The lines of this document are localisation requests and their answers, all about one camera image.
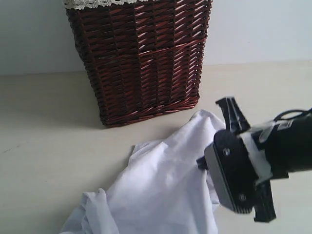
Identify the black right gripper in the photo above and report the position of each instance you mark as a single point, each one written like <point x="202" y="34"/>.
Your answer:
<point x="261" y="145"/>

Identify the white shirt garment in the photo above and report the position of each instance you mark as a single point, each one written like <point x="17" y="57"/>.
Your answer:
<point x="161" y="191"/>

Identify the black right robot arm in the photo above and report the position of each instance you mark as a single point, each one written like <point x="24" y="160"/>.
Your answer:
<point x="296" y="141"/>

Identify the dark brown wicker basket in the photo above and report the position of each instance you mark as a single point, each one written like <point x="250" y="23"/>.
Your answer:
<point x="143" y="59"/>

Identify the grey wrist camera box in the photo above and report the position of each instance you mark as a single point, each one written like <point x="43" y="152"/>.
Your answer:
<point x="231" y="171"/>

